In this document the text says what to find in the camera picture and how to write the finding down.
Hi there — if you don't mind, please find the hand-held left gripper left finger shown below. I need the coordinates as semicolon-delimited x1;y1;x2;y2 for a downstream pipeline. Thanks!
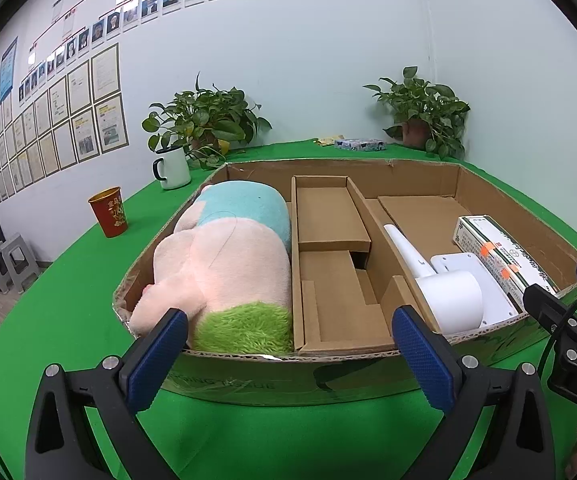
23;307;189;480

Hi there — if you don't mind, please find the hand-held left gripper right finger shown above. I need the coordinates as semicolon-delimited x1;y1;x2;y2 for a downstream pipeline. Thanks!
391;304;555;480

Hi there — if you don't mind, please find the white plastic device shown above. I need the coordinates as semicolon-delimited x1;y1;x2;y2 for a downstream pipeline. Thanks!
383;224;522;335

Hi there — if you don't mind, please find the white and green medicine box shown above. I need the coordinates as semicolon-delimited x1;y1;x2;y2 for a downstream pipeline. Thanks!
453;215;562;296

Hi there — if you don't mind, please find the narrow cardboard insert tray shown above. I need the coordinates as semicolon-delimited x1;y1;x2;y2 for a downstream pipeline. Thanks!
291;175;442;358

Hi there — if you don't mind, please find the large cardboard box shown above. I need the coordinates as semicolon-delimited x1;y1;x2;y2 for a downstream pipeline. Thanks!
112;159;577;408

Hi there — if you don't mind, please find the pink and green plush toy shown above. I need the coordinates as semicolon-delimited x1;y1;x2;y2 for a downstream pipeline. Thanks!
129;182;294;353

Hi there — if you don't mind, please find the red paper cup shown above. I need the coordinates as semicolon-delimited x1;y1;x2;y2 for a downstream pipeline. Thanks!
87;186;129;239

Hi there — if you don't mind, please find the white enamel mug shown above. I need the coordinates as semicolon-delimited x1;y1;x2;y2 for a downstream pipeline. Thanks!
152;147;192;191

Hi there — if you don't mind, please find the patterned tissue pack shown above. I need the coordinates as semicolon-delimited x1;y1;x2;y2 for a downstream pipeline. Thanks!
333;137;386;152

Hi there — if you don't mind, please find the small leafy potted plant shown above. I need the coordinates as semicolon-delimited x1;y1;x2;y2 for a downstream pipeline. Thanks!
363;66;471;161

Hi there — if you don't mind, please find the large leafy potted plant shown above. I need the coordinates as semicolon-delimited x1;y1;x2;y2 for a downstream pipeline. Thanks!
142;72;272;168

